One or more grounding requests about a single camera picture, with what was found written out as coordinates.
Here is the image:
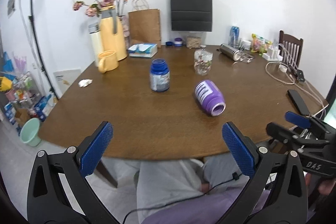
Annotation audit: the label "purple plastic bottle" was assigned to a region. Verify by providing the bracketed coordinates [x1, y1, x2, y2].
[194, 80, 226, 117]

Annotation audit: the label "white thermos cup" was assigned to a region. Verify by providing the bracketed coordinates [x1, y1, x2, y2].
[88, 23, 103, 66]

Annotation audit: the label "person's right hand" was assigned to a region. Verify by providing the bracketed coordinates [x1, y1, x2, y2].
[305, 173, 335, 196]

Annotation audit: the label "black phone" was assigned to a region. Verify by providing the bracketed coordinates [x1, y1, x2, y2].
[287, 89, 310, 116]

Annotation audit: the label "green plastic bin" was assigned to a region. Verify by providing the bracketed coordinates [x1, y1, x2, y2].
[20, 118, 41, 147]

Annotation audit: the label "white power strip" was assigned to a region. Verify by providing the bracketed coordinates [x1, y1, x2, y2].
[262, 47, 283, 62]

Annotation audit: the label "wooden chair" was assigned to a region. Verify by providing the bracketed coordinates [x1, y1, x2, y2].
[278, 30, 303, 69]

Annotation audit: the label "white earphones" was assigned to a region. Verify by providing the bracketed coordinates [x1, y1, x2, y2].
[234, 52, 254, 63]

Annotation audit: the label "colourful snack bag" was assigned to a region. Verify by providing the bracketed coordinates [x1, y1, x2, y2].
[251, 34, 273, 55]

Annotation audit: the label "stainless steel bottle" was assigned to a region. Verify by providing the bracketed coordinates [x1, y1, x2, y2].
[219, 44, 242, 61]

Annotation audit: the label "cluttered storage shelf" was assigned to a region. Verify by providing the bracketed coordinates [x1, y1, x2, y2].
[1, 52, 58, 132]

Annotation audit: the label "clear drinking glass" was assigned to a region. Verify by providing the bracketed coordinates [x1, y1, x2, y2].
[229, 36, 241, 49]

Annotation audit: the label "blue drink can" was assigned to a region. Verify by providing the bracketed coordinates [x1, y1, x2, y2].
[230, 26, 240, 38]

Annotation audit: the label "clear plastic jar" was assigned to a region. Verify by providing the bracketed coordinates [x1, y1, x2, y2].
[194, 50, 213, 76]

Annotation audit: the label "crumpled white tissue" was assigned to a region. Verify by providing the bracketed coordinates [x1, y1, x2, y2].
[78, 79, 93, 88]

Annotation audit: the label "white board on floor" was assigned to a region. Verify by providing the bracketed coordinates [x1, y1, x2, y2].
[54, 69, 81, 94]

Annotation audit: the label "clear container of nuts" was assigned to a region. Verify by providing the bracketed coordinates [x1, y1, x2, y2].
[186, 36, 202, 49]

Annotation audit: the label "blue lidded pill bottle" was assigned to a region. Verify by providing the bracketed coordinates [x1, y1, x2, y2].
[150, 59, 170, 92]

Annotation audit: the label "small purple white jar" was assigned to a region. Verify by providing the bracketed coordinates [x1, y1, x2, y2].
[174, 38, 183, 47]

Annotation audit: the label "yellow mug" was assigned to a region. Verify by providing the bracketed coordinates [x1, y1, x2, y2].
[98, 50, 118, 73]

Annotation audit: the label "black paper bag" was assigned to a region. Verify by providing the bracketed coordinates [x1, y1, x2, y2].
[170, 0, 213, 32]

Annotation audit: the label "tissue box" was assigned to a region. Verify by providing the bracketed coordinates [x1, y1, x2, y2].
[127, 43, 158, 59]

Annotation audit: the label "yellow thermos jug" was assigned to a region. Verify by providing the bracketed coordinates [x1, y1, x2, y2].
[100, 5, 127, 61]

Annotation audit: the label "brown paper bag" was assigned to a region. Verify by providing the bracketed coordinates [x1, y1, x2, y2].
[128, 0, 161, 48]

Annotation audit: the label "glass flower vase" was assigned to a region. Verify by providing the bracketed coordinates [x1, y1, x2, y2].
[119, 15, 130, 50]

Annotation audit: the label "white charging cable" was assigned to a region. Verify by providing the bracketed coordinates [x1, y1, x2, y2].
[265, 43, 329, 119]

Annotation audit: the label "thin black cable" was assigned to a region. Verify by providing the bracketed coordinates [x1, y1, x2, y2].
[122, 172, 242, 224]

